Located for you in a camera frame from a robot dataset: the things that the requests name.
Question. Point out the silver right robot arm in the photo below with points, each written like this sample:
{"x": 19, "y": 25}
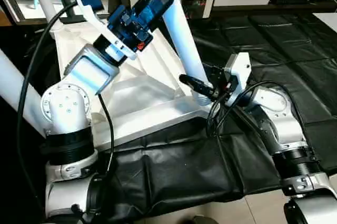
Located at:
{"x": 279, "y": 119}

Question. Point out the white flat board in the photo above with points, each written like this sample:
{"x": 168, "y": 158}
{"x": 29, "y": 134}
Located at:
{"x": 327, "y": 21}

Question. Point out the black work mat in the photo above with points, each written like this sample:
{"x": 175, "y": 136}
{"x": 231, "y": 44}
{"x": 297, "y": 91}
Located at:
{"x": 174, "y": 171}

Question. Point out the white plastic table top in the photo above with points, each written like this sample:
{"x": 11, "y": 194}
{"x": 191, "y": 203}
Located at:
{"x": 147, "y": 98}

